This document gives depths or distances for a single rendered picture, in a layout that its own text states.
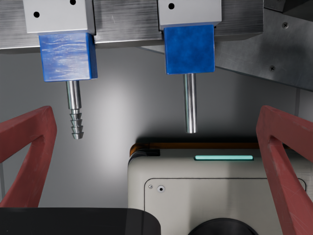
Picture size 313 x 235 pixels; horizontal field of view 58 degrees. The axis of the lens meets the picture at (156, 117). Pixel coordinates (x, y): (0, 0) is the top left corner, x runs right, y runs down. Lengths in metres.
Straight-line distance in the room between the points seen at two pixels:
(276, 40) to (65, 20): 0.22
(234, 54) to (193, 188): 0.64
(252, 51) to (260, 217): 0.74
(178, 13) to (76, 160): 1.03
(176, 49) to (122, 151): 0.94
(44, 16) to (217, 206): 0.81
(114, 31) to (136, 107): 0.87
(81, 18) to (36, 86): 0.98
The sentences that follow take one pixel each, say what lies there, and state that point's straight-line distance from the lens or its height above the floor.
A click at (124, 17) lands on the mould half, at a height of 0.86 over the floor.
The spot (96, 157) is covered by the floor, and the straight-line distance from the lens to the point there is 1.19.
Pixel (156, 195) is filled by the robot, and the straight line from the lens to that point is 0.92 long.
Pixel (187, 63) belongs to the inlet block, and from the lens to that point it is 0.25.
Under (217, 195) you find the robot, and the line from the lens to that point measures 0.94.
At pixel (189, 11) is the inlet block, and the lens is 0.24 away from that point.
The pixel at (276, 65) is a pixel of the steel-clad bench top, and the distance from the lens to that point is 0.34.
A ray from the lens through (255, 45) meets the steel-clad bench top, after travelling 0.34.
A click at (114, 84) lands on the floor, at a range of 1.13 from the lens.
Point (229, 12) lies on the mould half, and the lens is 0.28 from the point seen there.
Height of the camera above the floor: 1.12
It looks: 81 degrees down
